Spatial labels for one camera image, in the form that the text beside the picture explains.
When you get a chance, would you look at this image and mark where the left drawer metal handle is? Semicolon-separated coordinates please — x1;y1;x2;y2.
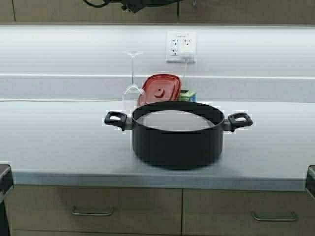
71;206;115;217

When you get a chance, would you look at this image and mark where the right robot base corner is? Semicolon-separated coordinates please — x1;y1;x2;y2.
305;165;315;198

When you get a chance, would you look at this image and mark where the right wooden drawer front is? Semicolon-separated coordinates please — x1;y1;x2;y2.
182;189;315;236

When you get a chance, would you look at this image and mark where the drawer metal handle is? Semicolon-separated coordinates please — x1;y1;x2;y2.
71;206;115;217
251;211;299;222

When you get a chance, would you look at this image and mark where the right drawer metal handle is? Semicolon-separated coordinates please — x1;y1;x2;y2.
251;211;299;222

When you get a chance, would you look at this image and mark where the wooden cabinet door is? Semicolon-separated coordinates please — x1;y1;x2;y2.
13;0;178;24
179;0;315;25

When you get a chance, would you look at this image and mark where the red plastic container lid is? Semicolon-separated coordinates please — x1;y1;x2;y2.
137;74;182;106

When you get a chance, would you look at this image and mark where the left wooden drawer front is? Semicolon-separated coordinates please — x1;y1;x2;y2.
5;185;182;235

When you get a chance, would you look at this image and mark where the green and blue box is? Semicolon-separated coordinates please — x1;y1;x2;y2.
178;90;196;102

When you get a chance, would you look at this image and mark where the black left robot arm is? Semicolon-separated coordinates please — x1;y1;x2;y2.
83;0;181;13

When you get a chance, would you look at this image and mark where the white wall outlet plate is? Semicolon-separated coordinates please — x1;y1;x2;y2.
166;31;197;63

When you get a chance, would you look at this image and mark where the wooden drawer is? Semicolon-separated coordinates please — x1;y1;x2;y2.
182;189;315;236
5;185;182;235

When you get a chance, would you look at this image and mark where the upside-down clear wine glass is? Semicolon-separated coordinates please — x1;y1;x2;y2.
122;50;146;116

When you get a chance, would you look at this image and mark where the black two-handled cooking pot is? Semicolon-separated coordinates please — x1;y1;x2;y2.
104;101;253;169

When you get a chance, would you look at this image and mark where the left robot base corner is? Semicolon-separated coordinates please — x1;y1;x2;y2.
0;164;14;203

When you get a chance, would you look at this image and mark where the left lower cabinet door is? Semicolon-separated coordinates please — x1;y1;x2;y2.
9;230;183;236

